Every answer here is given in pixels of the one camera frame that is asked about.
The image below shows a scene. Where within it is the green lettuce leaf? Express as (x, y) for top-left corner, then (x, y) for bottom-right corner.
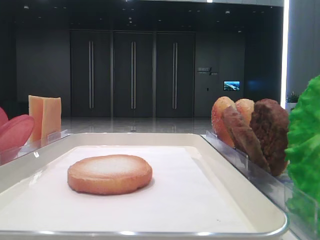
(284, 74), (320, 217)

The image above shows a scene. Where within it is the rear toasted bread slice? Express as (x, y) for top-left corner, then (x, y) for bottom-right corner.
(211, 96), (236, 148)

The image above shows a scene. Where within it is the toasted bread slice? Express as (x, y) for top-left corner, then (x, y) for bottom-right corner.
(235, 98), (255, 126)
(211, 96), (236, 148)

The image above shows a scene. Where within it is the round bread slice on tray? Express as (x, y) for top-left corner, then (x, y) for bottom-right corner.
(67, 154), (153, 195)

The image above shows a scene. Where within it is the thin brown meat patty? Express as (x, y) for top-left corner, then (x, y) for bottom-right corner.
(221, 106), (271, 173)

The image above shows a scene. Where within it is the front yellow cheese slice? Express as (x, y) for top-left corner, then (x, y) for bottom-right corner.
(41, 97), (62, 146)

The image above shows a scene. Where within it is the yellow cheese slice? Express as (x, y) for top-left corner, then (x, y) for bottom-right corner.
(28, 95), (44, 142)
(41, 97), (62, 146)

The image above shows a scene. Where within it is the thick brown meat patty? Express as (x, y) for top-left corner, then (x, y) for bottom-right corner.
(249, 98), (289, 176)

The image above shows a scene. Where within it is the rear yellow cheese slice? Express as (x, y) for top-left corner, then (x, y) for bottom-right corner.
(28, 95), (44, 142)

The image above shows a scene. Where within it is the front red tomato slice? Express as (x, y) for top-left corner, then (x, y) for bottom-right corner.
(0, 114), (35, 152)

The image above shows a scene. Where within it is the red tomato slice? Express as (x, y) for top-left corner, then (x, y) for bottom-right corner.
(0, 107), (9, 126)
(0, 114), (35, 152)

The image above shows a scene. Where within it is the rear red tomato slice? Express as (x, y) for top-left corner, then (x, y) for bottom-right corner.
(0, 107), (9, 126)

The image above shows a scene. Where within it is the right dark double door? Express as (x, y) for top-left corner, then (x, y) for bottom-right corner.
(156, 33), (195, 118)

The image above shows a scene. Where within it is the dark double door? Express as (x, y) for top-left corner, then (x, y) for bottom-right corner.
(156, 33), (195, 118)
(70, 30), (111, 117)
(114, 32), (153, 118)

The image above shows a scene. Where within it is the middle dark double door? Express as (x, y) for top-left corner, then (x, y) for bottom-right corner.
(114, 32), (153, 118)

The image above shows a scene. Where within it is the left dark double door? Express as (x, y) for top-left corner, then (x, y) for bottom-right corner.
(70, 30), (111, 117)

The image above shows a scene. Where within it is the white rectangular metal tray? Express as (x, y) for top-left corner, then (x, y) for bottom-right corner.
(0, 133), (289, 240)

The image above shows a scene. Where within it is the potted plant in background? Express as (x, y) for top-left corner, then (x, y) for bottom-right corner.
(286, 91), (300, 103)

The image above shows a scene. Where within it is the small wall display screen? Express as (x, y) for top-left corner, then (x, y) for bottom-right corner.
(223, 81), (240, 91)

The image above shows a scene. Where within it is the clear right acrylic rack rail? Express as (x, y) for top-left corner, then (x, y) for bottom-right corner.
(204, 130), (320, 240)

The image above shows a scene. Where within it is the clear acrylic rack rail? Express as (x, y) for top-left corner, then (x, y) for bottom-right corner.
(0, 129), (69, 166)
(204, 130), (320, 240)

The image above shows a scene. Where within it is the clear left acrylic rack rail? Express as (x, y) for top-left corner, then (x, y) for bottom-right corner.
(0, 129), (69, 166)

